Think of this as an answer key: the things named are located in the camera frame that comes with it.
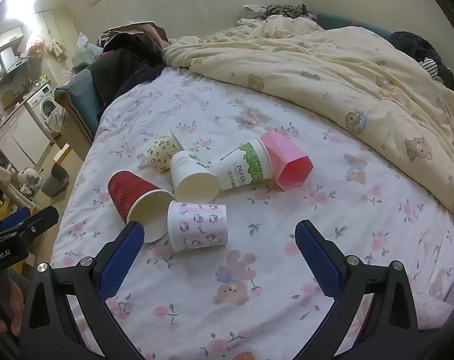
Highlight dark clothes pile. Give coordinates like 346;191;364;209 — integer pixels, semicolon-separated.
88;22;171;121

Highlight white brown plush toy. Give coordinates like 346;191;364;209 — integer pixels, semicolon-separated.
16;169;44;197

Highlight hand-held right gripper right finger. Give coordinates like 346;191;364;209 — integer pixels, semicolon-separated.
294;219;422;360

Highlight blue bed frame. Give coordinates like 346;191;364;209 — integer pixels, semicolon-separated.
55;69;104;139

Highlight white wall cabinets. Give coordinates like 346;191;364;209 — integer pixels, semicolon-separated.
0;26;23;55

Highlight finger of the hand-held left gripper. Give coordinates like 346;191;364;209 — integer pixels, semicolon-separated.
0;206;60;246
0;207;31;235

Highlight dark patterned cloth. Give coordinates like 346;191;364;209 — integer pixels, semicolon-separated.
264;4;317;21

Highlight person's left hand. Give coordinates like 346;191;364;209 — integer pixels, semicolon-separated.
0;270;27;340

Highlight blue headboard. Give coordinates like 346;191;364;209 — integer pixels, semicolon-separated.
317;12;396;40

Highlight yellow leopard print paper cup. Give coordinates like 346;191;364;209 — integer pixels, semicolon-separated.
144;129;185;173

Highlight yellow bear print quilt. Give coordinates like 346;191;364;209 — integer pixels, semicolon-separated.
161;17;454;233

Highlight plain white paper cup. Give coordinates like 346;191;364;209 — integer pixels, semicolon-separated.
169;150;221;202

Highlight red ribbed paper cup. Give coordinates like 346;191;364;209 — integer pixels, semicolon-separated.
108;170;176;243

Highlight white cat print paper cup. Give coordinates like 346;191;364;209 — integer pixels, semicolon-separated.
167;200;228;251

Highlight pink faceted plastic cup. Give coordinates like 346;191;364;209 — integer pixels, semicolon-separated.
259;131;314;191

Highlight white green leaf paper cup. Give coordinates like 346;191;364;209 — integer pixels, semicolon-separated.
211;138;278;191

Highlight white wall appliance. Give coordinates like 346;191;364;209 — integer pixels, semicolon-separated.
0;47;16;76

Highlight white drying rack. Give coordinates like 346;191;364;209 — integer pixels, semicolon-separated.
0;154;36;211

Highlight black white striped cloth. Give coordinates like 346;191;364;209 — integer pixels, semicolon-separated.
420;57;443;81

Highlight white washing machine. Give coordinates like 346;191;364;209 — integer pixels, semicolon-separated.
25;82;68;136

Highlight white floor cabinet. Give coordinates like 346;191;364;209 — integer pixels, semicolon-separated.
0;105;51;166

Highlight black fuzzy cloth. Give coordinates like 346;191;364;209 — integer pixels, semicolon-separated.
390;31;454;91

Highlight grey trash bin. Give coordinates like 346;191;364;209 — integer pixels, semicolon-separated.
40;163;70;197

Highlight clear plastic bag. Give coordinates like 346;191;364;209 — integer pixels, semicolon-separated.
73;33;100;66

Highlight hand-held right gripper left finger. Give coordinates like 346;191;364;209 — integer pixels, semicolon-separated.
19;221;147;360

